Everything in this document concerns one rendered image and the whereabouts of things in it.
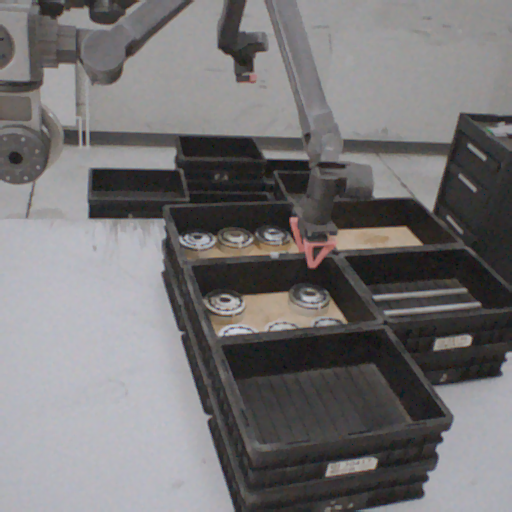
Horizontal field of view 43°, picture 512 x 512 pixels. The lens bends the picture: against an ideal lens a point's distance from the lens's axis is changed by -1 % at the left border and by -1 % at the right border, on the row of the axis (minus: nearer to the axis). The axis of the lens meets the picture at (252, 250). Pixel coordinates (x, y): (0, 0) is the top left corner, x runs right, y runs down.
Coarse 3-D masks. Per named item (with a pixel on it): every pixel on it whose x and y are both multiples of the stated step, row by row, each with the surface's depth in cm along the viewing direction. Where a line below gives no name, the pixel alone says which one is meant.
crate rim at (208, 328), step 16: (288, 256) 166; (304, 256) 167; (336, 256) 168; (192, 272) 154; (192, 288) 149; (368, 304) 152; (208, 336) 136; (224, 336) 135; (240, 336) 136; (256, 336) 137
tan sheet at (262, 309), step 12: (252, 300) 165; (264, 300) 166; (276, 300) 166; (252, 312) 161; (264, 312) 161; (276, 312) 162; (288, 312) 162; (336, 312) 165; (216, 324) 155; (252, 324) 156; (264, 324) 157; (300, 324) 159
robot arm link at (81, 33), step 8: (80, 32) 119; (88, 32) 120; (80, 40) 119; (80, 48) 119; (80, 56) 119; (88, 72) 120; (120, 72) 124; (96, 80) 124; (104, 80) 124; (112, 80) 125
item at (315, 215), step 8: (312, 200) 130; (320, 200) 130; (328, 200) 130; (296, 208) 138; (304, 208) 133; (312, 208) 131; (320, 208) 131; (328, 208) 131; (304, 216) 133; (312, 216) 132; (320, 216) 132; (328, 216) 133; (304, 224) 132; (312, 224) 132; (320, 224) 133; (328, 224) 134; (312, 232) 130; (320, 232) 131; (328, 232) 131; (336, 232) 132
